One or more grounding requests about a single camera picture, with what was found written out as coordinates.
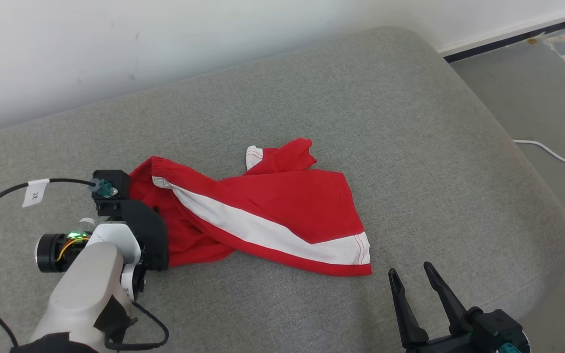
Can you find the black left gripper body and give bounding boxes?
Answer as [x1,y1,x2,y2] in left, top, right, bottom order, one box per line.
[96,198,170,272]

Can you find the red shorts with white stripe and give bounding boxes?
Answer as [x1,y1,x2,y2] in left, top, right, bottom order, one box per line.
[128,138,372,277]

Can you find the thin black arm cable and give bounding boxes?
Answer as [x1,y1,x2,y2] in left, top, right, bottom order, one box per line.
[103,300,170,350]

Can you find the black and white baseboard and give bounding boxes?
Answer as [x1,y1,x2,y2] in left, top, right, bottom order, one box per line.
[437,7,565,63]

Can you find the white floor cable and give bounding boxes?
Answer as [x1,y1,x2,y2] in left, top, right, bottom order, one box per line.
[513,139,565,172]

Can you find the grey fabric sofa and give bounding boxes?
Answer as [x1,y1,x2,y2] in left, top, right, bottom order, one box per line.
[0,27,565,353]

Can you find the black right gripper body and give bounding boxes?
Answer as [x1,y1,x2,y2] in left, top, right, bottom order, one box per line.
[405,335,475,353]

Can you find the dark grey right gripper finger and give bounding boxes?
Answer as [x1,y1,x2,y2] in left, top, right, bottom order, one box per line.
[423,261,474,337]
[388,268,430,348]

